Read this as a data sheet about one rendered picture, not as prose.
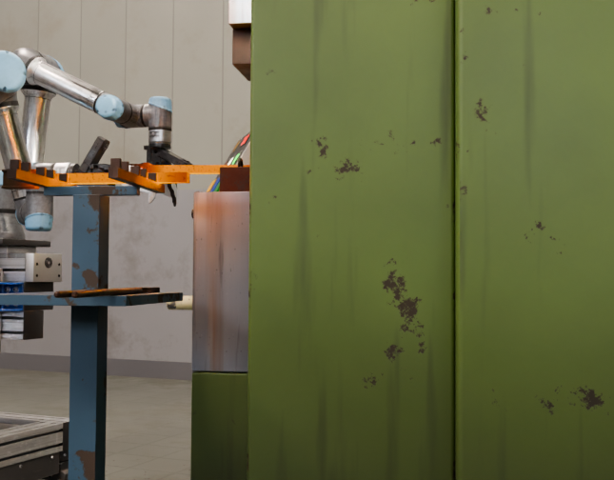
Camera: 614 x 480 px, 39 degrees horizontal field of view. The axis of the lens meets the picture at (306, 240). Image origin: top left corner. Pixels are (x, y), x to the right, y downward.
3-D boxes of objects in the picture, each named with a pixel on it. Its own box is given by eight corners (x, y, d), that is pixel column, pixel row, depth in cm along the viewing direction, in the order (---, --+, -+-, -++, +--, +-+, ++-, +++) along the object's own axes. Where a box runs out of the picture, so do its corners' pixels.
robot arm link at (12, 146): (-32, 70, 256) (11, 231, 260) (-29, 63, 246) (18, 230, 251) (7, 65, 261) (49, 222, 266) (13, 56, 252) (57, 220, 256)
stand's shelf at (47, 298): (-24, 304, 169) (-24, 294, 169) (61, 299, 208) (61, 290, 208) (126, 306, 165) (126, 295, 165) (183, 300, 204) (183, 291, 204)
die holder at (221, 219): (190, 370, 215) (193, 191, 217) (227, 357, 253) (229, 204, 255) (419, 376, 207) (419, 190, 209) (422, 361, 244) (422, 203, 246)
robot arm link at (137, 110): (107, 101, 282) (137, 99, 279) (123, 107, 293) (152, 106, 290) (106, 125, 281) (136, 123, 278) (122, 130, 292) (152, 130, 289)
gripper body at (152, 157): (152, 183, 289) (153, 147, 289) (174, 182, 286) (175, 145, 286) (139, 180, 282) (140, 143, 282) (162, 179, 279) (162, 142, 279)
